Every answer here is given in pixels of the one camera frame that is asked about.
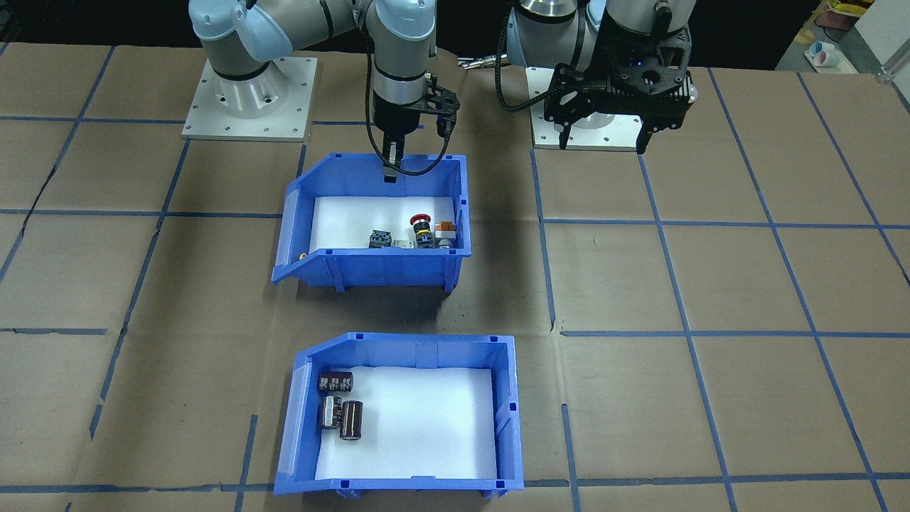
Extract red mushroom push button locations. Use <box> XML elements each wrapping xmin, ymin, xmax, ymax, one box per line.
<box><xmin>410</xmin><ymin>213</ymin><xmax>436</xmax><ymax>249</ymax></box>

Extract blue plastic button bin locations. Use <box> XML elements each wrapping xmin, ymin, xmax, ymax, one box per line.
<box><xmin>271</xmin><ymin>153</ymin><xmax>472</xmax><ymax>294</ymax></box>

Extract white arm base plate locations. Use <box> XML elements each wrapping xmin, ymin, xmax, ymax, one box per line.
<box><xmin>532</xmin><ymin>68</ymin><xmax>644</xmax><ymax>152</ymax></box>
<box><xmin>182</xmin><ymin>57</ymin><xmax>319</xmax><ymax>142</ymax></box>

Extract blue plastic battery bin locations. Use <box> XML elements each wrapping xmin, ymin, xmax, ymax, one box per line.
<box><xmin>274</xmin><ymin>332</ymin><xmax>525</xmax><ymax>498</ymax></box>

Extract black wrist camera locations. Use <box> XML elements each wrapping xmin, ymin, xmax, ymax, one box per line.
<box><xmin>424</xmin><ymin>73</ymin><xmax>461</xmax><ymax>137</ymax></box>
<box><xmin>606</xmin><ymin>27</ymin><xmax>692</xmax><ymax>75</ymax></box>

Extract pink and blue small object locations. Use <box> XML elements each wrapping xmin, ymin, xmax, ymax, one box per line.
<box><xmin>807</xmin><ymin>41</ymin><xmax>843</xmax><ymax>69</ymax></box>

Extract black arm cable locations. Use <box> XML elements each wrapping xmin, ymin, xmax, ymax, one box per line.
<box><xmin>496</xmin><ymin>4</ymin><xmax>566</xmax><ymax>113</ymax></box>
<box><xmin>364</xmin><ymin>18</ymin><xmax>454</xmax><ymax>177</ymax></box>

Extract white foam bin liner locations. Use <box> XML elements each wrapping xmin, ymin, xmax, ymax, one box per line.
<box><xmin>315</xmin><ymin>366</ymin><xmax>498</xmax><ymax>481</ymax></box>
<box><xmin>309</xmin><ymin>196</ymin><xmax>456</xmax><ymax>251</ymax></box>

